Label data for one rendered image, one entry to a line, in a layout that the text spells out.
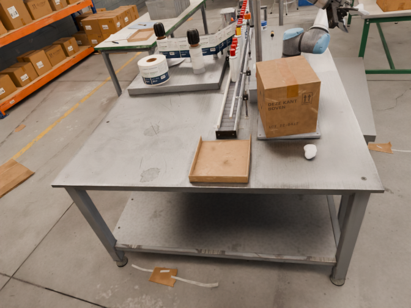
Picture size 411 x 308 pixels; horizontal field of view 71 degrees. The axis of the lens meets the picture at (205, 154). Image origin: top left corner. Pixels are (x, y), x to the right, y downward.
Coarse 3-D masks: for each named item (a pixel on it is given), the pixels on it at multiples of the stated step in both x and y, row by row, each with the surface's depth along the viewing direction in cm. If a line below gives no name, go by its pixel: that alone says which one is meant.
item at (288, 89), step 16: (256, 64) 146; (272, 64) 143; (288, 64) 140; (304, 64) 137; (256, 80) 154; (272, 80) 130; (288, 80) 128; (304, 80) 125; (272, 96) 127; (288, 96) 127; (304, 96) 127; (272, 112) 133; (288, 112) 133; (304, 112) 133; (272, 128) 138; (288, 128) 138; (304, 128) 138
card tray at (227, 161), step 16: (208, 144) 148; (224, 144) 146; (240, 144) 144; (208, 160) 139; (224, 160) 137; (240, 160) 135; (192, 176) 127; (208, 176) 125; (224, 176) 124; (240, 176) 122
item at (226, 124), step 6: (246, 42) 239; (246, 48) 229; (240, 78) 190; (234, 84) 185; (240, 84) 183; (228, 90) 180; (228, 96) 174; (228, 102) 169; (228, 108) 164; (234, 108) 162; (228, 114) 159; (234, 114) 158; (222, 120) 155; (228, 120) 154; (234, 120) 153; (222, 126) 150; (228, 126) 150
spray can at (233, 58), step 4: (232, 52) 175; (232, 56) 177; (236, 56) 178; (232, 60) 178; (236, 60) 179; (232, 64) 180; (236, 64) 180; (232, 68) 181; (236, 68) 181; (232, 72) 183; (236, 72) 183; (232, 76) 185; (236, 76) 185; (232, 80) 187; (236, 80) 186
